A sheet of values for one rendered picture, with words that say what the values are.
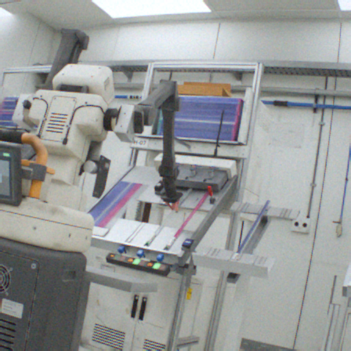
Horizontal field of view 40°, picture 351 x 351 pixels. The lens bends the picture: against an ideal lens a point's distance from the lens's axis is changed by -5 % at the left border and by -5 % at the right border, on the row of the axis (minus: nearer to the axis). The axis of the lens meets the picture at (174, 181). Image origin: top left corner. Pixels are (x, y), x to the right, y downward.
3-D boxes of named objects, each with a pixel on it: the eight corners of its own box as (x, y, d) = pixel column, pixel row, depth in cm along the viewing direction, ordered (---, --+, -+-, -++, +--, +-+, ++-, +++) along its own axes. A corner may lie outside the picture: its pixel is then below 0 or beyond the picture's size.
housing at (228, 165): (233, 189, 284) (229, 168, 277) (157, 179, 307) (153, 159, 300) (238, 181, 290) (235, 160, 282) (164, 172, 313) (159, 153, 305)
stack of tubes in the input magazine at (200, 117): (233, 141, 281) (240, 96, 284) (154, 135, 305) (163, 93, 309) (240, 147, 292) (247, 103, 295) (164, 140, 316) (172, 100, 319)
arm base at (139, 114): (111, 109, 184) (142, 112, 181) (120, 102, 190) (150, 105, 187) (112, 130, 188) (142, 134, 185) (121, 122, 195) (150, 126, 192)
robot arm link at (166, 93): (161, 74, 229) (182, 77, 227) (160, 101, 236) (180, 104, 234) (123, 107, 192) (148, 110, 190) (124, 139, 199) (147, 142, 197)
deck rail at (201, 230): (182, 266, 235) (181, 256, 231) (179, 265, 235) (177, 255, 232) (238, 184, 285) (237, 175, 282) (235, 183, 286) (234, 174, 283)
